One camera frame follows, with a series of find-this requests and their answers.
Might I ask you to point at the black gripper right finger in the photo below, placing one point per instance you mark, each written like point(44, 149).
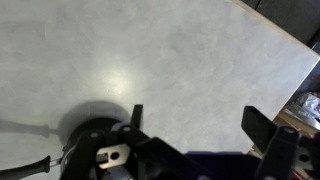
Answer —
point(260, 130)

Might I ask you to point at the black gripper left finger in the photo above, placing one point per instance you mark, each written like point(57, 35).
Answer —
point(156, 156)

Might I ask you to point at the crumpled plastic bag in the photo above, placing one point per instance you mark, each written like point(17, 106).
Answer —
point(310, 101)

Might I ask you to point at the dark cabinet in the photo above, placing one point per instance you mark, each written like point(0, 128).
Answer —
point(293, 16)

